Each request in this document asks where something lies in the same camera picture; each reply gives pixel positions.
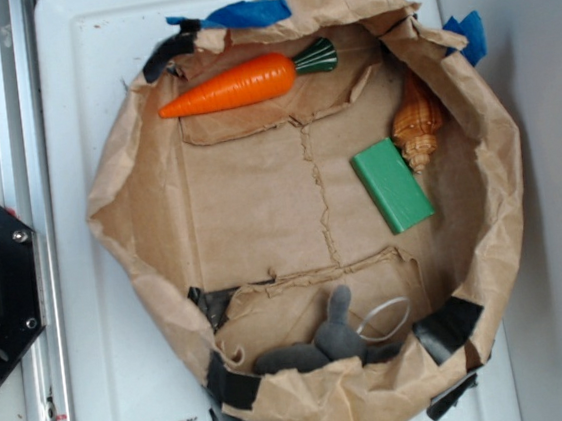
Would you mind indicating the orange toy carrot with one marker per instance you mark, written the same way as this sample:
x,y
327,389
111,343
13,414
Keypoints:
x,y
262,78

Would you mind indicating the brown paper bag bin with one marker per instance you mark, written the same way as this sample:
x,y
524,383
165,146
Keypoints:
x,y
234,227

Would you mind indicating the green rectangular block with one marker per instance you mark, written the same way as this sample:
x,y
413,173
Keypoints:
x,y
391,186

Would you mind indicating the grey plush bunny toy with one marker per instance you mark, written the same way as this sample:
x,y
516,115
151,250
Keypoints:
x,y
335,340

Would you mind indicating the orange striped seashell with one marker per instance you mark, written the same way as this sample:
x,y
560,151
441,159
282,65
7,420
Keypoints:
x,y
416,122

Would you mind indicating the aluminium extrusion rail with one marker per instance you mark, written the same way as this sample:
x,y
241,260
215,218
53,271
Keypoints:
x,y
26,190

